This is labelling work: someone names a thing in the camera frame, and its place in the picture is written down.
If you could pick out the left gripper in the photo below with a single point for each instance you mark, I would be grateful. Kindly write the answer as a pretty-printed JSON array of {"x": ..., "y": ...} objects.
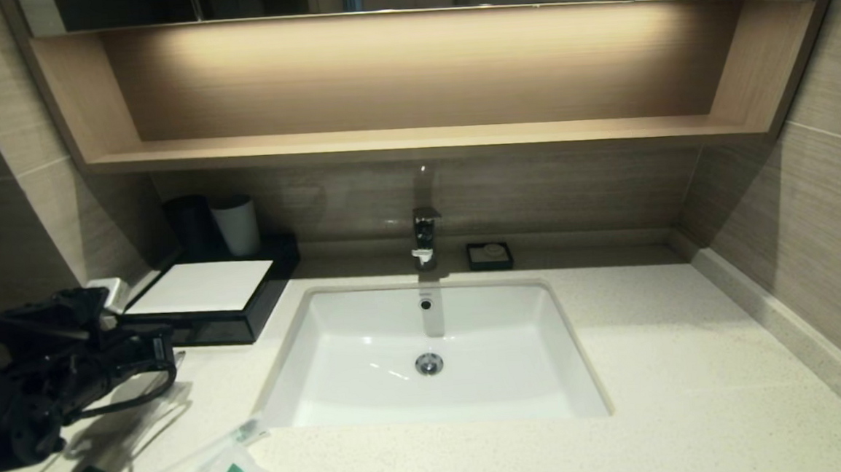
[{"x": 114, "y": 368}]

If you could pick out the grey plastic cup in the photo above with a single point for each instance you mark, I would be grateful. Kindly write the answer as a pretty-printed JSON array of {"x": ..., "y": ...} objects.
[{"x": 239, "y": 229}]

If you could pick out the black amenity drawer box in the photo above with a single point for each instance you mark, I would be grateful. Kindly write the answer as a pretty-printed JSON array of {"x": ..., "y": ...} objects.
[{"x": 277, "y": 274}]

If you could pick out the wrapped toothbrush clear sleeve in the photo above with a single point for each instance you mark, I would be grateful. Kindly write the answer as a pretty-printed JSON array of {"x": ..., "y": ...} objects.
[{"x": 246, "y": 430}]

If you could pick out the black cup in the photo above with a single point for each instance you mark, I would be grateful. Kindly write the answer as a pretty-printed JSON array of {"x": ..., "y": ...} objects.
[{"x": 189, "y": 221}]

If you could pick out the chrome sink drain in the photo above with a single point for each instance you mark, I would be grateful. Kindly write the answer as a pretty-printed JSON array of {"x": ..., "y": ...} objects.
[{"x": 429, "y": 364}]

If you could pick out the chrome faucet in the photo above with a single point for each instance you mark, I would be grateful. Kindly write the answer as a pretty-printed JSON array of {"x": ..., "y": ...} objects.
[{"x": 425, "y": 236}]

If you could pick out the black soap dish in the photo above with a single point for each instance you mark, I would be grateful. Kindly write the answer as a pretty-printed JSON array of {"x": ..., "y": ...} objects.
[{"x": 475, "y": 262}]

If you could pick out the white sink basin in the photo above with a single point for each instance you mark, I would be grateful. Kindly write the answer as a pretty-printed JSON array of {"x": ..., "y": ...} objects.
[{"x": 501, "y": 362}]

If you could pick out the round soap bar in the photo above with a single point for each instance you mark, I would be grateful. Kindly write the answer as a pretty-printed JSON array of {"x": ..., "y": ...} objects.
[{"x": 494, "y": 250}]

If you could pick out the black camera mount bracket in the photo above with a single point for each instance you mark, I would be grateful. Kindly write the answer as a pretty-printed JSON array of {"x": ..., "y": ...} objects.
[{"x": 53, "y": 317}]

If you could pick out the wooden wall shelf niche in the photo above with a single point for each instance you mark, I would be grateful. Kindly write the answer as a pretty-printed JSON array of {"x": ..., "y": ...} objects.
[{"x": 422, "y": 141}]

